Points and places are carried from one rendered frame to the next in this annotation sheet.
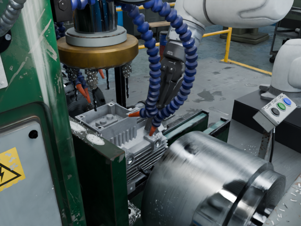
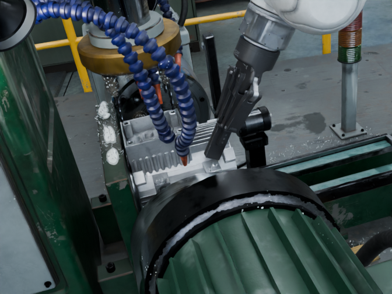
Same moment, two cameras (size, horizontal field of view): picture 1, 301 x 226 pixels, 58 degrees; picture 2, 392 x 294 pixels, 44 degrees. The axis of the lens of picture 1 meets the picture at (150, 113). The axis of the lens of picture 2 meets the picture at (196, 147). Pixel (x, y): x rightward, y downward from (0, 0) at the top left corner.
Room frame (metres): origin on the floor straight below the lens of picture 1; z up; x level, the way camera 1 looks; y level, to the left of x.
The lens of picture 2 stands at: (0.01, -0.46, 1.61)
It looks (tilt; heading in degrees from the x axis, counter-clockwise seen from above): 33 degrees down; 38
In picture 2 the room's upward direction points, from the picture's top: 10 degrees counter-clockwise
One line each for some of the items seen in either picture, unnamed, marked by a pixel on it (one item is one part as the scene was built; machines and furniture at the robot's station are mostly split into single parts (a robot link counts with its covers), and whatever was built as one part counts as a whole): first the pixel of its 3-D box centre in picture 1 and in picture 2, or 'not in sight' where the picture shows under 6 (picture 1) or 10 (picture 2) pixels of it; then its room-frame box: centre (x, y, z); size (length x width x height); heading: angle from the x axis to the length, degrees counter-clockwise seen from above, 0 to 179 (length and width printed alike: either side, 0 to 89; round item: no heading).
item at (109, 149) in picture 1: (73, 190); (112, 209); (0.52, 0.20, 0.97); 0.30 x 0.11 x 0.34; 46
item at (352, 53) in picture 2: not in sight; (349, 51); (1.23, -0.07, 1.05); 0.06 x 0.06 x 0.04
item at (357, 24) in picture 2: (165, 49); (350, 18); (1.23, -0.07, 1.14); 0.06 x 0.06 x 0.04
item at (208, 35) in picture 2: (120, 89); (216, 88); (0.82, 0.10, 1.12); 0.04 x 0.03 x 0.26; 136
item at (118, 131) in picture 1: (106, 127); (156, 142); (0.60, 0.11, 1.11); 0.12 x 0.11 x 0.07; 136
